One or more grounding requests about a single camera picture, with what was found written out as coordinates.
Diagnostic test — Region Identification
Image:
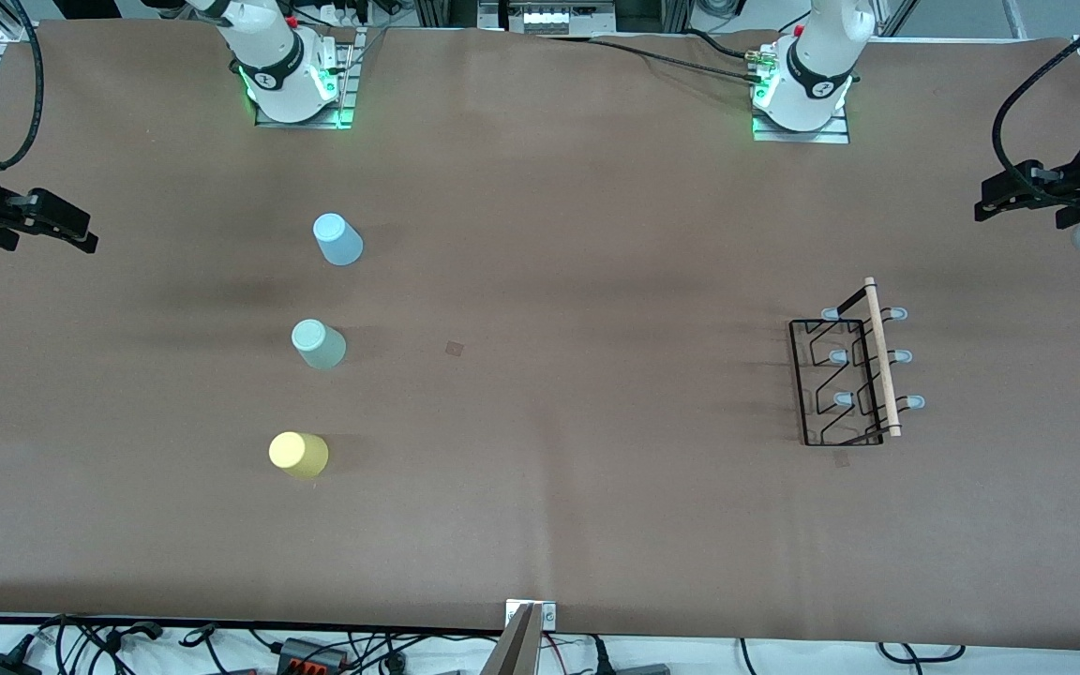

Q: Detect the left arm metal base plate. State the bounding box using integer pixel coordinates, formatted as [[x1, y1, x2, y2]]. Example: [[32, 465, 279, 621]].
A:
[[752, 42, 851, 144]]

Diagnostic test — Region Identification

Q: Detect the brown table mat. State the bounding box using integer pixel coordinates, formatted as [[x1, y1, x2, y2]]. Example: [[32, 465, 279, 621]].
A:
[[0, 19, 1080, 653]]

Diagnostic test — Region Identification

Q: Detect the pale green plastic cup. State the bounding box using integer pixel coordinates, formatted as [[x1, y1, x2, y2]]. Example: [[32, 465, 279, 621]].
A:
[[292, 319, 347, 370]]

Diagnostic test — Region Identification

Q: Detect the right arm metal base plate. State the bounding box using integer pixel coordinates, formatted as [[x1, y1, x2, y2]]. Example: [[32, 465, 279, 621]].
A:
[[254, 28, 368, 130]]

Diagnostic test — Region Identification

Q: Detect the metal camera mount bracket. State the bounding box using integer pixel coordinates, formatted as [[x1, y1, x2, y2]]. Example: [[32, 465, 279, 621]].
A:
[[505, 600, 558, 630]]

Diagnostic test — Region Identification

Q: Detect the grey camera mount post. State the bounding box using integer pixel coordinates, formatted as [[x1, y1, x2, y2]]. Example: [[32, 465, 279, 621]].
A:
[[481, 603, 542, 675]]

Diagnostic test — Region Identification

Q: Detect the yellow plastic cup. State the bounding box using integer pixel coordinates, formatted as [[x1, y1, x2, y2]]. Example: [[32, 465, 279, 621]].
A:
[[268, 431, 329, 480]]

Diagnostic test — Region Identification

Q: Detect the black base power cable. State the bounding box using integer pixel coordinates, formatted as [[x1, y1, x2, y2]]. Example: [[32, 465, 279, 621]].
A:
[[587, 33, 773, 87]]

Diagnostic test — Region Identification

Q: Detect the white power strip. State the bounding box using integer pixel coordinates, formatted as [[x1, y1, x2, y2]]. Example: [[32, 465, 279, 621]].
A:
[[505, 0, 618, 35]]

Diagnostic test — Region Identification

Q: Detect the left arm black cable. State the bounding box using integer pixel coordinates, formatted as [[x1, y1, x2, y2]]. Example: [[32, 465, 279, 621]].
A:
[[992, 0, 1080, 213]]

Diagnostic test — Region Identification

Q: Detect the black cable loop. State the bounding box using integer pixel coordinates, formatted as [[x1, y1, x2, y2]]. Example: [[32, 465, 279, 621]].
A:
[[877, 642, 968, 666]]

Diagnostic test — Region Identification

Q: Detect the black orange connector box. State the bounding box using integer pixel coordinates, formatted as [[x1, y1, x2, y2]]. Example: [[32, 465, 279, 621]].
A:
[[277, 637, 350, 672]]

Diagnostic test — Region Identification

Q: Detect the light blue plastic cup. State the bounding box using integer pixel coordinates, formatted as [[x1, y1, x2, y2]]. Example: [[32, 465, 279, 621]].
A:
[[313, 213, 364, 266]]

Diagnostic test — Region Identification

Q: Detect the black wire cup holder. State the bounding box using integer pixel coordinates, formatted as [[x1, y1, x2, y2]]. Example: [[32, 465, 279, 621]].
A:
[[788, 277, 925, 447]]

